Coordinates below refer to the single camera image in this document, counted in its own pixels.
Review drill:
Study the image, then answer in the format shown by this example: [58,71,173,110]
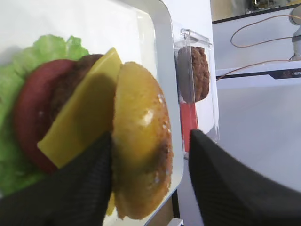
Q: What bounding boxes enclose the orange cable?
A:
[216,15,301,80]

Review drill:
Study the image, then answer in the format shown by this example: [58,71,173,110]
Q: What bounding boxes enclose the red tomato slice on burger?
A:
[14,59,75,174]

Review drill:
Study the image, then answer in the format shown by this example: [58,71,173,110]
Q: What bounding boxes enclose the brown meat patty left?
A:
[191,47,210,102]

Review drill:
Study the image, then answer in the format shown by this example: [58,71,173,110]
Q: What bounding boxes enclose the sesame top bun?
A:
[112,62,174,220]

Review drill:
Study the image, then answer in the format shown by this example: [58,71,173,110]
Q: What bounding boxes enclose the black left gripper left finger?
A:
[0,132,112,226]

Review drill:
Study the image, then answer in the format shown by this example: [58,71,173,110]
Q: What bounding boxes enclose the red tomato slices in container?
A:
[180,103,198,152]

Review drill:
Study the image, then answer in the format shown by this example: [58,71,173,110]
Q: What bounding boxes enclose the brown meat patty on burger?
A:
[49,54,103,121]

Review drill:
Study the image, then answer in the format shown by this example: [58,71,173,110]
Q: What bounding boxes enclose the green lettuce leaf on burger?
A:
[0,34,88,197]

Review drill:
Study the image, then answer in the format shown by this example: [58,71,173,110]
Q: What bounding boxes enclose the clear patty tomato container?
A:
[174,29,220,156]

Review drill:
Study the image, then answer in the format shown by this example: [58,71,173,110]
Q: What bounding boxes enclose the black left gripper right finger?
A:
[189,129,301,226]

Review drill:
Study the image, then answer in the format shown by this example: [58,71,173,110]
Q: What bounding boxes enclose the silver metal serving tray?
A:
[0,0,183,226]

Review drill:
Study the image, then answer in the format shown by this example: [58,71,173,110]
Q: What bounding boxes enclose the yellow cheese slice on burger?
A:
[37,47,123,216]

